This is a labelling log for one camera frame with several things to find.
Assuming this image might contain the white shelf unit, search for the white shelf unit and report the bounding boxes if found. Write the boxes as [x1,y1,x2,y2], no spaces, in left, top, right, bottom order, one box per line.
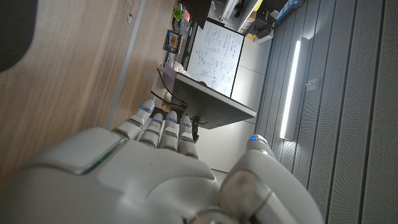
[214,0,261,32]

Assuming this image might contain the black glasses case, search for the black glasses case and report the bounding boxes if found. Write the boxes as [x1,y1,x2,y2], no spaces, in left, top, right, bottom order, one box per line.
[0,0,39,73]

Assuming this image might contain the computer monitor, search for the computer monitor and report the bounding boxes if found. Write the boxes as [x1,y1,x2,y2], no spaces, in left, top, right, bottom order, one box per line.
[157,67,258,130]

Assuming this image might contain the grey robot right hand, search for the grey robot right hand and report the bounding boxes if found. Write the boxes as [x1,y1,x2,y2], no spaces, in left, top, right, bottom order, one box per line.
[0,98,326,224]

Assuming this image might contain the ceiling light strip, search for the ceiling light strip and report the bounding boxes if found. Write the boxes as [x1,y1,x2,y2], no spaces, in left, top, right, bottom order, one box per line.
[279,36,310,141]

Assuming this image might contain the whiteboard with blue writing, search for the whiteboard with blue writing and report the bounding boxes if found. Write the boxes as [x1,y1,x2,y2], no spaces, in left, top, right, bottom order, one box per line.
[185,19,245,98]

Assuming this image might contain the black monitor cable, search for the black monitor cable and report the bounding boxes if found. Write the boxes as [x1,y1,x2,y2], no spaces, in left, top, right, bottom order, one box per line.
[150,90,187,110]

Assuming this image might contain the small paper note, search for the small paper note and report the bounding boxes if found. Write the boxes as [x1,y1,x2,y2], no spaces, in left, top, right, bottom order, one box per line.
[162,63,177,78]

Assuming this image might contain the small blue yellow box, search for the small blue yellow box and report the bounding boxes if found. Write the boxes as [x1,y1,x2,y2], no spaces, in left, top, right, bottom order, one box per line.
[164,29,183,55]

